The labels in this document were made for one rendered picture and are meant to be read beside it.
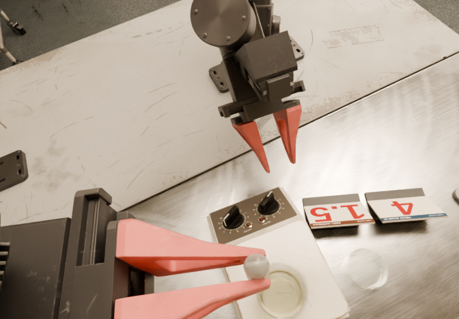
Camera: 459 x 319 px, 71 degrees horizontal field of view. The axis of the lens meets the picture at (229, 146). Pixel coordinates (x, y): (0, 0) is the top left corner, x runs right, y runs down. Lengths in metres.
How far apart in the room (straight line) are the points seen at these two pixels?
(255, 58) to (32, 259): 0.23
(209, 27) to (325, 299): 0.33
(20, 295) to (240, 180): 0.43
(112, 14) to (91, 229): 2.47
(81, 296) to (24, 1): 3.04
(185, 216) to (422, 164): 0.40
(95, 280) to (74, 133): 0.56
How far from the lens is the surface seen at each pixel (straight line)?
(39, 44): 2.67
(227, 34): 0.32
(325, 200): 0.55
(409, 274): 0.55
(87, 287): 0.18
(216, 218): 0.50
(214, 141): 0.61
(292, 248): 0.44
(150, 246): 0.18
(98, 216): 0.19
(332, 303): 0.43
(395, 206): 0.56
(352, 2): 0.88
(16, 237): 0.20
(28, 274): 0.19
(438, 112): 0.70
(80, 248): 0.19
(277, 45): 0.31
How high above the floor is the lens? 1.41
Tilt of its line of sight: 59 degrees down
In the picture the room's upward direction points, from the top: 12 degrees counter-clockwise
